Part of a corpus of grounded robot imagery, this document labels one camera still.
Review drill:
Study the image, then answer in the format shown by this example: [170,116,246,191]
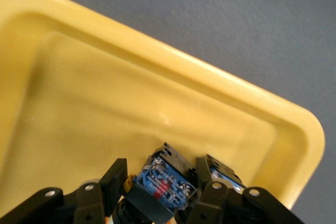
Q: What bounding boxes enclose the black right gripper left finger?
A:
[0,158,128,224]

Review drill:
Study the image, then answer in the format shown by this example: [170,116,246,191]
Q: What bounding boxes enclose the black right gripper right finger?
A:
[183,157,308,224]

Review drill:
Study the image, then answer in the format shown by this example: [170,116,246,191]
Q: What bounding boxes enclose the yellow push button black body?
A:
[106,141,197,224]
[206,154,246,195]

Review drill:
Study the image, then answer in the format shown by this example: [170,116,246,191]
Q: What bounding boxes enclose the yellow plastic tray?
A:
[0,0,326,224]

